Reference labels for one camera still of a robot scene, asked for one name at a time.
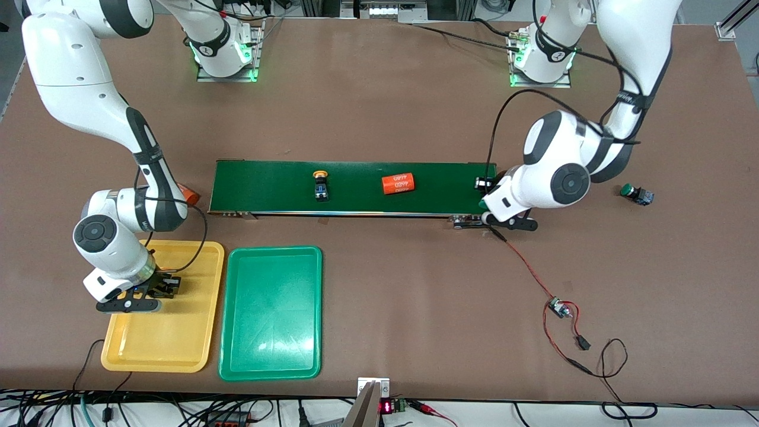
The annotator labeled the black looped cable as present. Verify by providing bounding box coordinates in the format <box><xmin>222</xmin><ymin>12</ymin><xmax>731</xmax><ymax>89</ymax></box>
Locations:
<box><xmin>599</xmin><ymin>338</ymin><xmax>658</xmax><ymax>420</ymax></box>

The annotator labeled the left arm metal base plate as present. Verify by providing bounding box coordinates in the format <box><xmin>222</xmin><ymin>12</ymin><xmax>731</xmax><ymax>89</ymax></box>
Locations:
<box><xmin>509</xmin><ymin>30</ymin><xmax>572</xmax><ymax>89</ymax></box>

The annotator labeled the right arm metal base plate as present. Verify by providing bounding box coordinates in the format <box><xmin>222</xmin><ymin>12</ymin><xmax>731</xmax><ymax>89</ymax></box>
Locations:
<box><xmin>197</xmin><ymin>17</ymin><xmax>266</xmax><ymax>83</ymax></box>

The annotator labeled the red alligator clip lead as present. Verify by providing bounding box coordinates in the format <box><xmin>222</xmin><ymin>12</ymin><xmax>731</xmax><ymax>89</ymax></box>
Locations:
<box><xmin>410</xmin><ymin>401</ymin><xmax>457</xmax><ymax>427</ymax></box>

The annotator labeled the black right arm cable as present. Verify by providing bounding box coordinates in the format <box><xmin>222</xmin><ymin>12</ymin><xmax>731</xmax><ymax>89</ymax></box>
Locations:
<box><xmin>133</xmin><ymin>169</ymin><xmax>209</xmax><ymax>273</ymax></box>

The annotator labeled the grey wedge camera mount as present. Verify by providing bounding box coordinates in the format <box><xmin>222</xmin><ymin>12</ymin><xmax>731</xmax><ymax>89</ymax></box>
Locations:
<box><xmin>343</xmin><ymin>381</ymin><xmax>383</xmax><ymax>427</ymax></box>

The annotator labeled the yellow plastic tray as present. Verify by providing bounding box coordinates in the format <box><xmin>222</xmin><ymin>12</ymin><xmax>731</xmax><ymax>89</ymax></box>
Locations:
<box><xmin>101</xmin><ymin>240</ymin><xmax>225</xmax><ymax>374</ymax></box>

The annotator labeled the red black conveyor wire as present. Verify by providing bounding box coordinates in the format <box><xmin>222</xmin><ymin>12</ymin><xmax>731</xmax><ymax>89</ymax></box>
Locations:
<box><xmin>490</xmin><ymin>228</ymin><xmax>558</xmax><ymax>303</ymax></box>

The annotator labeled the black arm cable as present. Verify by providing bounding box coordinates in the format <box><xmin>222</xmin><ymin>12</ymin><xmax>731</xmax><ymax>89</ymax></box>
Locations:
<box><xmin>485</xmin><ymin>0</ymin><xmax>644</xmax><ymax>181</ymax></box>
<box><xmin>133</xmin><ymin>169</ymin><xmax>209</xmax><ymax>273</ymax></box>

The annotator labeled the small metal bracket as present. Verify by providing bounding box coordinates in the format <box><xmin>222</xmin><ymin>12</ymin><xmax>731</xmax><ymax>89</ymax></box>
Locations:
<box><xmin>358</xmin><ymin>377</ymin><xmax>390</xmax><ymax>399</ymax></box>

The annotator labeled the aluminium frame profile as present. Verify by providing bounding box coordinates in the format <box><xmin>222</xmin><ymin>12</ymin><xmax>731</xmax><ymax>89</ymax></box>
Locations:
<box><xmin>716</xmin><ymin>0</ymin><xmax>759</xmax><ymax>41</ymax></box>

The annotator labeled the green plastic tray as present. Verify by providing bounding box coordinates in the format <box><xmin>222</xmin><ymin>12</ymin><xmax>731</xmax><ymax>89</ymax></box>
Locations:
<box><xmin>218</xmin><ymin>246</ymin><xmax>323</xmax><ymax>381</ymax></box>

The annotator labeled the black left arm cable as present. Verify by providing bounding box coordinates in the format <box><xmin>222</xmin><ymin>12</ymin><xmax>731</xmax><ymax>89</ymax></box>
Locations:
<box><xmin>485</xmin><ymin>0</ymin><xmax>644</xmax><ymax>181</ymax></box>

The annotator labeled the green conveyor belt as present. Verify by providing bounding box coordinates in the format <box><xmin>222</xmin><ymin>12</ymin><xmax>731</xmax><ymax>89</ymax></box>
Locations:
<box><xmin>208</xmin><ymin>159</ymin><xmax>502</xmax><ymax>230</ymax></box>

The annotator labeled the black cable on table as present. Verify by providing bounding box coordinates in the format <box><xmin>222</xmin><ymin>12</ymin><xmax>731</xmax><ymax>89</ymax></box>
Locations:
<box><xmin>409</xmin><ymin>23</ymin><xmax>525</xmax><ymax>49</ymax></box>

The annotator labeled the orange black power strip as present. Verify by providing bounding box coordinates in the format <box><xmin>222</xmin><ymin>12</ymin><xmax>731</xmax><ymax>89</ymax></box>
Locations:
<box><xmin>205</xmin><ymin>412</ymin><xmax>261</xmax><ymax>427</ymax></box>

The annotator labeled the red black wire with connector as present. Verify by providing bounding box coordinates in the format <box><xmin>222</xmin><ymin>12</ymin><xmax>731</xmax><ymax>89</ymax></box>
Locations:
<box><xmin>543</xmin><ymin>301</ymin><xmax>594</xmax><ymax>375</ymax></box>

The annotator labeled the white background device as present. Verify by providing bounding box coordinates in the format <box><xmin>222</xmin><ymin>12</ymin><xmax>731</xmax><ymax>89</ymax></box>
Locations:
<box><xmin>355</xmin><ymin>0</ymin><xmax>429</xmax><ymax>20</ymax></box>

